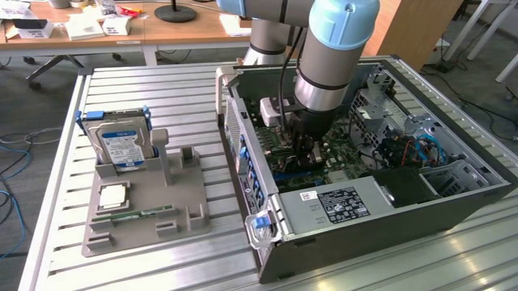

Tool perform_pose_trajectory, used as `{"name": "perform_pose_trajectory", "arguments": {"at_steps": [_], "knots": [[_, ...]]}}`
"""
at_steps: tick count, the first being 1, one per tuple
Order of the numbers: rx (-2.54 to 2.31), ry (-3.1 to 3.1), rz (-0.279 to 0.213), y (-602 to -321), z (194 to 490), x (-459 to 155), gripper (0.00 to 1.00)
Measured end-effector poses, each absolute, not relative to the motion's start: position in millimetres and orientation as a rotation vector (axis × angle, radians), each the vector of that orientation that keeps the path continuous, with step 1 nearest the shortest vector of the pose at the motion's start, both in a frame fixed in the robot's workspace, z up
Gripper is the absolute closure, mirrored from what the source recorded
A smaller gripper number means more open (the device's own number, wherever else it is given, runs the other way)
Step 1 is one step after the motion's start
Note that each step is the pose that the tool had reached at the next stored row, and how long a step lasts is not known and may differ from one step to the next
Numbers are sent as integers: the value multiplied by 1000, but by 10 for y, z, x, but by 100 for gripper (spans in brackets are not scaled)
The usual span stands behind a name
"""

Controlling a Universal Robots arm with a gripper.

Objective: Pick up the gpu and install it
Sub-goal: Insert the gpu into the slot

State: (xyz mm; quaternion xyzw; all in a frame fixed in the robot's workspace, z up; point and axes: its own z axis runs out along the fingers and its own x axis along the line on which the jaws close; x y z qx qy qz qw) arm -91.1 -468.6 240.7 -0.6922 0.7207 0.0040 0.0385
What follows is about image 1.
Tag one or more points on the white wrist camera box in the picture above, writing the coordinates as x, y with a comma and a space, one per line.
271, 112

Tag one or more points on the black lamp base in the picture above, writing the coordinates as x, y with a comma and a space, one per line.
175, 15

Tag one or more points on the low-profile graphics card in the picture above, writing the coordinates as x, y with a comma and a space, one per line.
291, 166

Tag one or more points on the silver sheet-metal disk bay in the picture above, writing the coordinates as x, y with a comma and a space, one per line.
457, 175

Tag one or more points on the perforated metal disk bay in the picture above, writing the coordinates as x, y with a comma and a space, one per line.
373, 106

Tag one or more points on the hard disk blue carrier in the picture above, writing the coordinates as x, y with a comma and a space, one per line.
118, 145

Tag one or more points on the red packet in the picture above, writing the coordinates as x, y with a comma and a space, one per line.
130, 12

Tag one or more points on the grey cup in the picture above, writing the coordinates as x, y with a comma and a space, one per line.
60, 3

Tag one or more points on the grey parts rack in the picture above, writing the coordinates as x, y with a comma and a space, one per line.
154, 197

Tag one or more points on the white open box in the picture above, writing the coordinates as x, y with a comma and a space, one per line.
84, 30

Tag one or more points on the white paper stack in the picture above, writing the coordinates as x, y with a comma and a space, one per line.
234, 27

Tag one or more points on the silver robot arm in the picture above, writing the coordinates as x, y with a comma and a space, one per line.
323, 60

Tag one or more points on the black and white box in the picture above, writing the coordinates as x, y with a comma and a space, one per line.
33, 31

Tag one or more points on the wooden office desk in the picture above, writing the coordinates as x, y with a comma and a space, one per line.
48, 44
182, 30

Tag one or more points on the grey power supply unit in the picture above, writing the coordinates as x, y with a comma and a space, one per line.
303, 212

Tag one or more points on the black chair base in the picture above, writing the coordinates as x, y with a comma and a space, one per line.
52, 62

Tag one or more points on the green motherboard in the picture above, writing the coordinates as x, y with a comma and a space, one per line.
343, 157

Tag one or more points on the black open PC case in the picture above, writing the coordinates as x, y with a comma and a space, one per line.
363, 242

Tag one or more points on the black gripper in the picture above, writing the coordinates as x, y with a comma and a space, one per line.
311, 124

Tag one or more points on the wooden cabinet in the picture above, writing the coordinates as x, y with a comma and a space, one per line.
413, 27

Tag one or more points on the white labelled box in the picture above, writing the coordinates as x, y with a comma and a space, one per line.
115, 28

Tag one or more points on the CPU socket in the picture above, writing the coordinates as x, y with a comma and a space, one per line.
283, 139

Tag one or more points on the blue expansion slot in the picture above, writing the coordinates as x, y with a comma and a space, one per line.
288, 175

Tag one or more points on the white desk frame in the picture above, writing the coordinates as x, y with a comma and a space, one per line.
466, 30

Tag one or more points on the silver CPU chip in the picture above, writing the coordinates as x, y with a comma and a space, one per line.
112, 197

